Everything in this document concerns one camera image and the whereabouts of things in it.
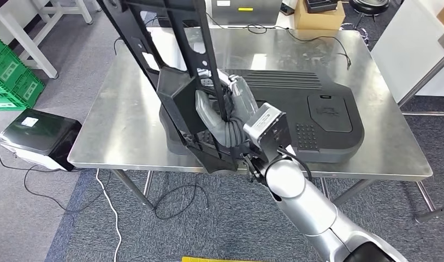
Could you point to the white partition panel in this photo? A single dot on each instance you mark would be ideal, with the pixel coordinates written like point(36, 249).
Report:
point(406, 54)

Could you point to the small white device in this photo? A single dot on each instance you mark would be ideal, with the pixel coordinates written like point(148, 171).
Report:
point(288, 7)

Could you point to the white desk frame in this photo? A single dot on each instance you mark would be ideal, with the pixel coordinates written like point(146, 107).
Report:
point(26, 39)

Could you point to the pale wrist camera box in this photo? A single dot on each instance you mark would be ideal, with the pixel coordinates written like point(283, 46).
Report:
point(265, 124)

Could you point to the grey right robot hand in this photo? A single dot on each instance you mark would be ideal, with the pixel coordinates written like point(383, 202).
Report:
point(243, 97)

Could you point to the grey plastic engine cover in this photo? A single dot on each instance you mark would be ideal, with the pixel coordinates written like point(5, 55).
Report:
point(287, 97)

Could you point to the black plastic frame part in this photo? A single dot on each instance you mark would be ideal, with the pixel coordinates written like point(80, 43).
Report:
point(178, 94)

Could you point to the cardboard box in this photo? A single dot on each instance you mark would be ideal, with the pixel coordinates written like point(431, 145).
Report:
point(319, 21)

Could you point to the black white printer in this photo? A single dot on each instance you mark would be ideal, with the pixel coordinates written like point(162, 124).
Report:
point(37, 134)

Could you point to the stainless steel workbench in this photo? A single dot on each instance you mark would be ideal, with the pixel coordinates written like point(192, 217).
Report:
point(116, 108)

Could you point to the black round stool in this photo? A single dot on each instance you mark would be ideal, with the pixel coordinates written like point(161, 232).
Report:
point(370, 5)

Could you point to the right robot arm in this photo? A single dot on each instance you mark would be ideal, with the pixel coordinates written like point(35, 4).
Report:
point(301, 202)

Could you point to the black electronic device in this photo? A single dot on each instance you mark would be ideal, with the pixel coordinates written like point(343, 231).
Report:
point(321, 5)

